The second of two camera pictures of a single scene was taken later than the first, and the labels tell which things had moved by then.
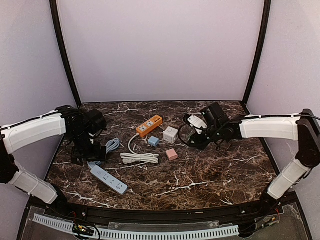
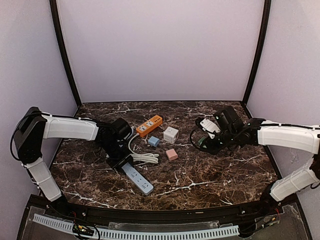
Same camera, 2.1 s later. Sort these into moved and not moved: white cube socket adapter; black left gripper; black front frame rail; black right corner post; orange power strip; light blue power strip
Moved: black left gripper; light blue power strip
Not moved: black right corner post; orange power strip; black front frame rail; white cube socket adapter
